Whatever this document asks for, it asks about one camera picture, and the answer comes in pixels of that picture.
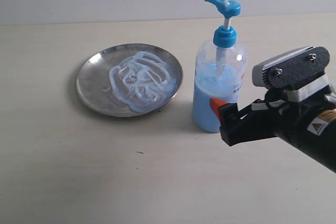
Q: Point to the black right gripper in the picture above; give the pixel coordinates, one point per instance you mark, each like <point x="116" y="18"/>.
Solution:
<point x="274" y="116"/>

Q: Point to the blue pump soap bottle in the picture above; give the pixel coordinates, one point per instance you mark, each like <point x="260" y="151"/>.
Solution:
<point x="219" y="68"/>

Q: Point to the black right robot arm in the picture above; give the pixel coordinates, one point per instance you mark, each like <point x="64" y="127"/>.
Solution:
<point x="320" y="149"/>

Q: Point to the pale blue soap swirls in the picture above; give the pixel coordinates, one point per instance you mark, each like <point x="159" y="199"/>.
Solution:
<point x="141" y="81"/>

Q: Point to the round stainless steel plate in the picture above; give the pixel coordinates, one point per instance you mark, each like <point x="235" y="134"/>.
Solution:
<point x="92" y="78"/>

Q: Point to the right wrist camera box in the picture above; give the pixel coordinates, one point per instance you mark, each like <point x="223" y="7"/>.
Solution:
<point x="300" y="72"/>

